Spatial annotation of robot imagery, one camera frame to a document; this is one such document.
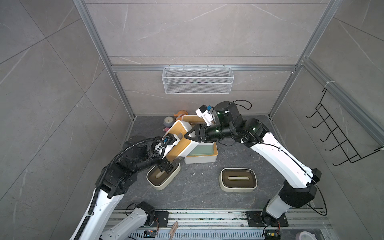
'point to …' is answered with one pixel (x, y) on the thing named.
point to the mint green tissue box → (203, 151)
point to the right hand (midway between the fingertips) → (190, 137)
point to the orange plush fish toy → (179, 115)
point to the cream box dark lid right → (237, 180)
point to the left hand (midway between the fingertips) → (176, 146)
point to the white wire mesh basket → (197, 80)
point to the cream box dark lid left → (159, 179)
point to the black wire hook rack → (350, 152)
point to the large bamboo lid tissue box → (192, 162)
